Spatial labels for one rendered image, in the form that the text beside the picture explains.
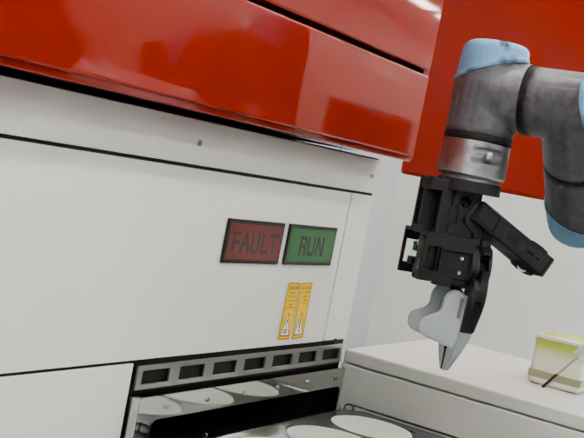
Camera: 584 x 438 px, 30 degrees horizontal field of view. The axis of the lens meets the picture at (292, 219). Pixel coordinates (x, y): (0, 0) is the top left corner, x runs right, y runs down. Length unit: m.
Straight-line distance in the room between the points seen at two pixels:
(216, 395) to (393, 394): 0.32
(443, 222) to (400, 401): 0.32
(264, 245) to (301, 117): 0.16
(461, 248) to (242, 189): 0.25
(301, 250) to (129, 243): 0.32
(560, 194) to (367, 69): 0.26
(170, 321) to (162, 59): 0.29
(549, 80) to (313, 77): 0.25
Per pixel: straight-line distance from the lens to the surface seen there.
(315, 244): 1.32
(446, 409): 1.41
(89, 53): 0.87
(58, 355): 0.99
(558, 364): 1.50
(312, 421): 1.31
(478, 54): 1.20
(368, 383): 1.45
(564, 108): 1.17
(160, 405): 1.11
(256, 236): 1.20
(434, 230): 1.19
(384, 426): 1.36
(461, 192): 1.21
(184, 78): 0.97
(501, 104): 1.18
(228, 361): 1.22
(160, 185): 1.05
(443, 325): 1.21
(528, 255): 1.23
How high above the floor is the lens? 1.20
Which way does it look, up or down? 3 degrees down
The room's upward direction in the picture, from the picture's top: 11 degrees clockwise
